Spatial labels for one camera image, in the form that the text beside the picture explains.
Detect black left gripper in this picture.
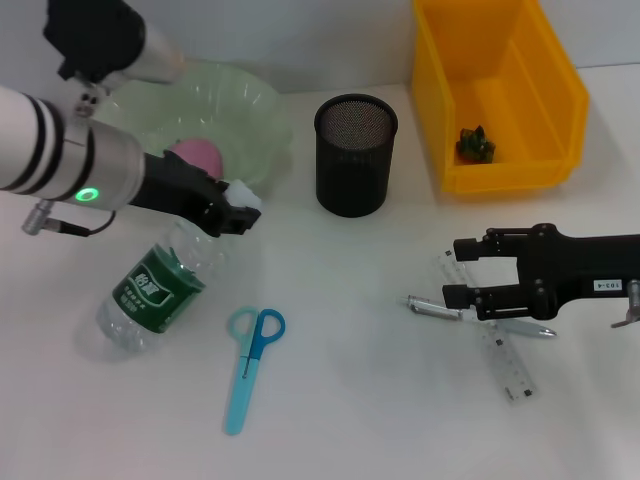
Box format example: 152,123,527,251
129,149,264,238

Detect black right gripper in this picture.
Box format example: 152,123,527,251
442,223,640,322

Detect pink peach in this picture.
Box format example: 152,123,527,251
164,138,225,180

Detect clear green-label water bottle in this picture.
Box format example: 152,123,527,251
94,179,265,354

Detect green plastic wrapper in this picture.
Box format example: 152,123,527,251
454,124,499,165

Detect silver white pen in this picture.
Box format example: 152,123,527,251
399,293,557,339

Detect clear plastic ruler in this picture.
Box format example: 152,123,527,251
433,249,540,407

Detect translucent green fruit bowl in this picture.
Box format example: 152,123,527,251
94,59,294,197

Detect black mesh pen holder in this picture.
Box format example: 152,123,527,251
313,93,400,219

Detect blue and teal scissors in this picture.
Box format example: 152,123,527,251
223,308,287,436

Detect yellow plastic bin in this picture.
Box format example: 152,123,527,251
412,0,590,195

